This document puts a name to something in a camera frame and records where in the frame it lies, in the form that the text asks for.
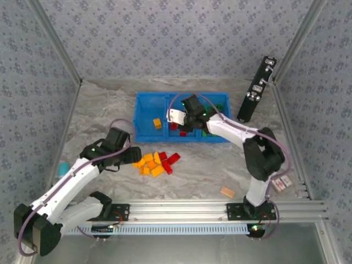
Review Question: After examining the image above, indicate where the black panel with metal latches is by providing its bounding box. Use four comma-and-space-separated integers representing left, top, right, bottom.
236, 56, 278, 123

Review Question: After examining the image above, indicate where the teal cylindrical tool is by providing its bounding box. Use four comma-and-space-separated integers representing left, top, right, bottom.
58, 162, 71, 177

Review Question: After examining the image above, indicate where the small circuit board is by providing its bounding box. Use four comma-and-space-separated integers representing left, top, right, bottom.
246, 224, 266, 237
91, 224, 114, 234

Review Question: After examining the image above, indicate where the small wooden block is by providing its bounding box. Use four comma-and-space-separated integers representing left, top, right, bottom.
219, 186, 237, 199

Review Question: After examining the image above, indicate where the playing card box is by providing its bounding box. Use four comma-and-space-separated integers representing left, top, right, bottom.
271, 175, 293, 193

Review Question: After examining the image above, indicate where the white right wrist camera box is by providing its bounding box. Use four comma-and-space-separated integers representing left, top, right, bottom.
166, 108, 186, 125

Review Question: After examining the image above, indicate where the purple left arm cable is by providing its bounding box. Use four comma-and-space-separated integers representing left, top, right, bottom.
16, 118, 137, 256

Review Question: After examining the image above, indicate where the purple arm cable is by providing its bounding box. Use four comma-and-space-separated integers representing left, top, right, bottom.
16, 118, 137, 256
168, 92, 294, 199

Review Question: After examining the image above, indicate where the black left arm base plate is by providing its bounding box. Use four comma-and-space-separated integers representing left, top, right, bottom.
90, 202, 130, 222

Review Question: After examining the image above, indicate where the aluminium table side rail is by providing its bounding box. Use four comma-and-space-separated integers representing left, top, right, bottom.
272, 81, 314, 200
43, 79, 83, 199

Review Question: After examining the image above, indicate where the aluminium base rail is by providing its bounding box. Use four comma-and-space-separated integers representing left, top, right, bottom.
68, 200, 329, 223

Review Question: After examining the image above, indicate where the slotted cable duct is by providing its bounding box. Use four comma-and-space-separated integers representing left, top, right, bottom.
68, 223, 265, 236

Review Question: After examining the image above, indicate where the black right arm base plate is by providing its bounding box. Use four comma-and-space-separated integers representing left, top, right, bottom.
225, 202, 277, 221

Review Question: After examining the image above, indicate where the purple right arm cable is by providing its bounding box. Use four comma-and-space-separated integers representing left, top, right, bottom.
168, 92, 294, 199

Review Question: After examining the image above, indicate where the aluminium frame post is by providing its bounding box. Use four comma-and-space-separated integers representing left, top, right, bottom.
26, 0, 83, 85
273, 0, 329, 83

